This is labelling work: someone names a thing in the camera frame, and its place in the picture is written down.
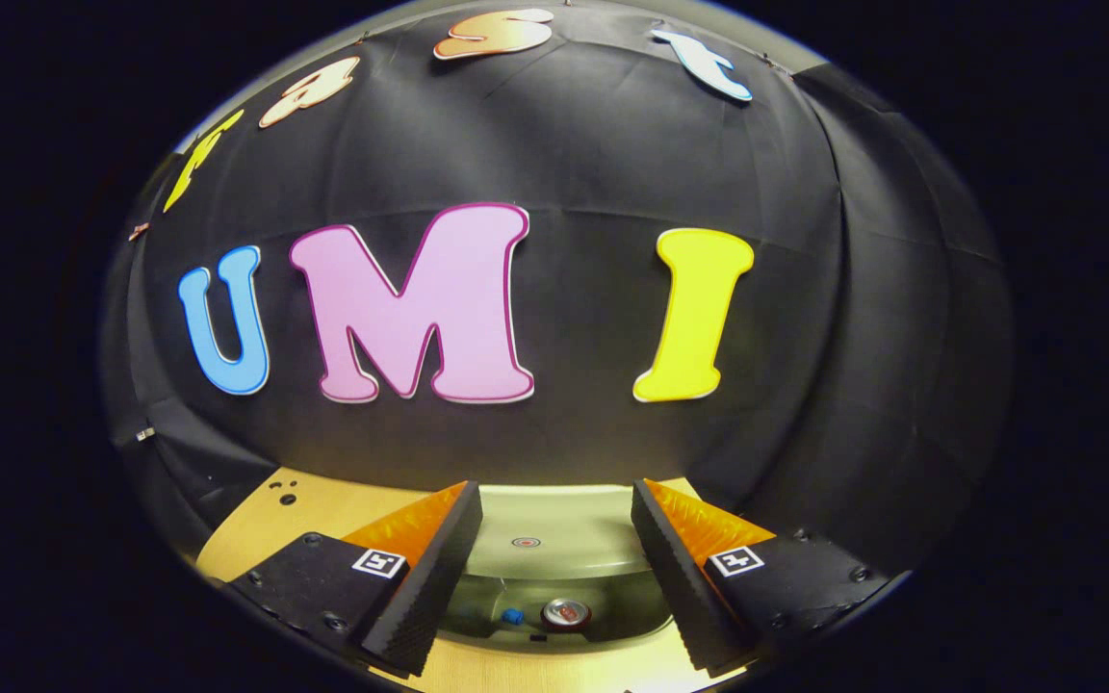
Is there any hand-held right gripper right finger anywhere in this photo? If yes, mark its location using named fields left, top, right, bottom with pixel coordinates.
left=631, top=477, right=892, bottom=675

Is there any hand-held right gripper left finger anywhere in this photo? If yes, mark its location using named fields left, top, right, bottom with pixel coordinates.
left=227, top=479, right=484, bottom=677

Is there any orange pop can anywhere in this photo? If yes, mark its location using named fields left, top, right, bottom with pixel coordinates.
left=541, top=598, right=593, bottom=632

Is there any pale green garbage bin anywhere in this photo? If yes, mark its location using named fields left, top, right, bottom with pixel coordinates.
left=437, top=484, right=681, bottom=655

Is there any wooden desktop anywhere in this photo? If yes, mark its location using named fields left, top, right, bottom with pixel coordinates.
left=196, top=467, right=748, bottom=693

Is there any black backdrop cloth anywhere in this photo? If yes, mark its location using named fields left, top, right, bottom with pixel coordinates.
left=102, top=0, right=1013, bottom=578

